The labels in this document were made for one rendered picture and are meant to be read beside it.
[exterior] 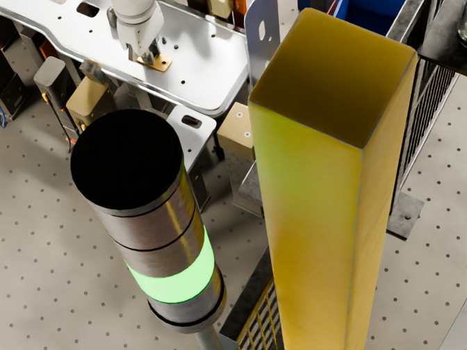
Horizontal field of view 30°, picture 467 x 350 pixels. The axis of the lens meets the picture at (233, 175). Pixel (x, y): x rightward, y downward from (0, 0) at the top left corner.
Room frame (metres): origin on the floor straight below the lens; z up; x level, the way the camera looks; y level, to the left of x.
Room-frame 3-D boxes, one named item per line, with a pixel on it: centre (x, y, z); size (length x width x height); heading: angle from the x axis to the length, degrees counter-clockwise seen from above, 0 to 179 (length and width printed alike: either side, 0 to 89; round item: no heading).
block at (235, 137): (0.83, -0.04, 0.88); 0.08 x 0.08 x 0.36; 50
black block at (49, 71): (1.09, 0.36, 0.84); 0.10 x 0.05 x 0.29; 140
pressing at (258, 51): (0.93, -0.11, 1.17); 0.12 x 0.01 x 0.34; 140
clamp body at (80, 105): (0.98, 0.27, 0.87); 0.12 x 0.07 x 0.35; 140
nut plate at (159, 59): (1.07, 0.12, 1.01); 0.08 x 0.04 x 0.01; 50
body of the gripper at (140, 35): (1.07, 0.12, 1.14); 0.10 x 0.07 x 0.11; 140
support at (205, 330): (0.26, 0.06, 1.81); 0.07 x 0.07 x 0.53
